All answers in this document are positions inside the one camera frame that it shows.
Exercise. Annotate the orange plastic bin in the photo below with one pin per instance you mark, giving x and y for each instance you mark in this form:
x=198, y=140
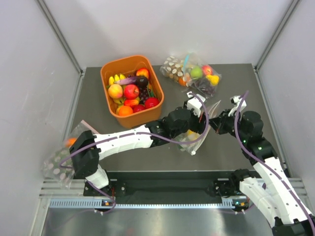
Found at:
x=128, y=66

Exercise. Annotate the clear bag with fruit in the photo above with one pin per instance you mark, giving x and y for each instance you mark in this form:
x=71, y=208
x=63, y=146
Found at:
x=190, y=61

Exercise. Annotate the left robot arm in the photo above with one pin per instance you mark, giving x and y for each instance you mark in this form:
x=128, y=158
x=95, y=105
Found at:
x=90, y=148

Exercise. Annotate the dark red fruit in bin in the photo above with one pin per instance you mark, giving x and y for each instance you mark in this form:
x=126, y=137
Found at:
x=151, y=102

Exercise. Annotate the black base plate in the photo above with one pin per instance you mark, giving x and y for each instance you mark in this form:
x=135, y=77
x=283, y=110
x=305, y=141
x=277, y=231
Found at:
x=162, y=187

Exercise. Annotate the polka dot zip bag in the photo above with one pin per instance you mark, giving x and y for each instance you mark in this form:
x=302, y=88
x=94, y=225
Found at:
x=192, y=148

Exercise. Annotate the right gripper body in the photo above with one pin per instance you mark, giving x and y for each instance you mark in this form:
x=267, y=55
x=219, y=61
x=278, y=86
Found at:
x=228, y=123

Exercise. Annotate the orange in bin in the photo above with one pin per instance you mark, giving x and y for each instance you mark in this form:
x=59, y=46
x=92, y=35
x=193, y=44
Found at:
x=125, y=111

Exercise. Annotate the yellow fake pear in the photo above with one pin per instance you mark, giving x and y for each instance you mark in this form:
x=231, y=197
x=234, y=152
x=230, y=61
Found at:
x=213, y=79

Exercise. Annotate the orange in left bag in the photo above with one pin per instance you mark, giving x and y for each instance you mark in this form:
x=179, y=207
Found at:
x=69, y=142

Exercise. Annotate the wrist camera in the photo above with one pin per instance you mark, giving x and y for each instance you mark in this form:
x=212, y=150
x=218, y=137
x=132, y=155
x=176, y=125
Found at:
x=194, y=104
x=238, y=105

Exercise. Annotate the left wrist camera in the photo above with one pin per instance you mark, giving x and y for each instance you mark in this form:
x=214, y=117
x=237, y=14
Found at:
x=194, y=104

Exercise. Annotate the purple fake grapes in bag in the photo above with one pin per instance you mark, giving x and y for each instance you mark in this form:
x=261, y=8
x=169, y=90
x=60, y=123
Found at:
x=204, y=86

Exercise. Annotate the red yellow apple in bin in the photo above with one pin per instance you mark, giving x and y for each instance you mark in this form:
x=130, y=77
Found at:
x=143, y=72

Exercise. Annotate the yellow fake fruit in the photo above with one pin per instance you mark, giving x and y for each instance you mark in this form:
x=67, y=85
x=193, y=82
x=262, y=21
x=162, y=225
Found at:
x=192, y=135

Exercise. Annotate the red apple in bag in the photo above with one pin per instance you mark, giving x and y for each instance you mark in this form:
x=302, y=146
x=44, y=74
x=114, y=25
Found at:
x=207, y=70

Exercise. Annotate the brown polka dot bag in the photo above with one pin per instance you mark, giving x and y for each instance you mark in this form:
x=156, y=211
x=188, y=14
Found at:
x=172, y=68

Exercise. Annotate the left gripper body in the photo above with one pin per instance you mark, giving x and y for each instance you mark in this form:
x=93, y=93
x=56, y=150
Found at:
x=195, y=125

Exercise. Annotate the fake banana bunch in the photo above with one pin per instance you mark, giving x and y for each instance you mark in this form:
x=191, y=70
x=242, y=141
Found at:
x=116, y=77

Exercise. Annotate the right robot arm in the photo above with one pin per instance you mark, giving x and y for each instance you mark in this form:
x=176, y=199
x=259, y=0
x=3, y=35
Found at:
x=277, y=201

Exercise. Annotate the fake eggplant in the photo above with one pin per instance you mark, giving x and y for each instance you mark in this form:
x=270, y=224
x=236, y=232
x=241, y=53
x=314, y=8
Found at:
x=130, y=80

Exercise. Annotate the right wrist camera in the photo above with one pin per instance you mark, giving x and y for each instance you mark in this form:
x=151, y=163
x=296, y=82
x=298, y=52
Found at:
x=238, y=105

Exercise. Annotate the green fake apple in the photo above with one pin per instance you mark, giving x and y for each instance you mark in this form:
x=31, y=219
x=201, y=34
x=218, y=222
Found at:
x=196, y=72

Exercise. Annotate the peach in bin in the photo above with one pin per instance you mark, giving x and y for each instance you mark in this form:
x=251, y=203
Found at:
x=115, y=91

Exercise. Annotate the left zip bag with fruit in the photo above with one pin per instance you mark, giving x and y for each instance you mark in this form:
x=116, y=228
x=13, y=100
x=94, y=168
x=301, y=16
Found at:
x=51, y=166

